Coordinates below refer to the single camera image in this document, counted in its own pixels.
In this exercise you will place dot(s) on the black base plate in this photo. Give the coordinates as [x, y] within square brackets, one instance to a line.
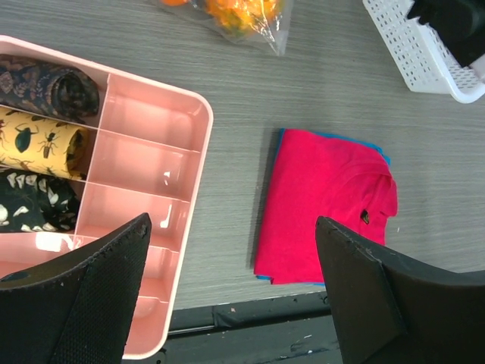
[289, 329]

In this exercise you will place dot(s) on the black white rolled cloth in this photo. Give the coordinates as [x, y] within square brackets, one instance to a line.
[32, 202]

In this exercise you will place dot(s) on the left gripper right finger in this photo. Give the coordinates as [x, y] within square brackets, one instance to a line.
[390, 308]

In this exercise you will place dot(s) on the white plastic basket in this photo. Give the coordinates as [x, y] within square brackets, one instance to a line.
[423, 61]

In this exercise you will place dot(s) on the blue folded shirt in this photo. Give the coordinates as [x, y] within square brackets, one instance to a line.
[379, 149]

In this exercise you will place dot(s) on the clear zip top bag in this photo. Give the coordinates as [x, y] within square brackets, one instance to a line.
[273, 39]

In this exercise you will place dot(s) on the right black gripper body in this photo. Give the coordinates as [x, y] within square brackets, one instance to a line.
[458, 23]

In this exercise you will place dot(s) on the pink compartment tray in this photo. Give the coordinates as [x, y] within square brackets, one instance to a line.
[146, 154]

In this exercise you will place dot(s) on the red folded shirt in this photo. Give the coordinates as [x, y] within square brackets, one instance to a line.
[322, 201]

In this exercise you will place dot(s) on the dark brown rolled cloth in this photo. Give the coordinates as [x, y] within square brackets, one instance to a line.
[46, 88]

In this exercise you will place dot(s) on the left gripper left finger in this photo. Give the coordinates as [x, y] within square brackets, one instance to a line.
[78, 307]

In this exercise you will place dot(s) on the fake orange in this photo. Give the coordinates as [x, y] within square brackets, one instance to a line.
[174, 3]

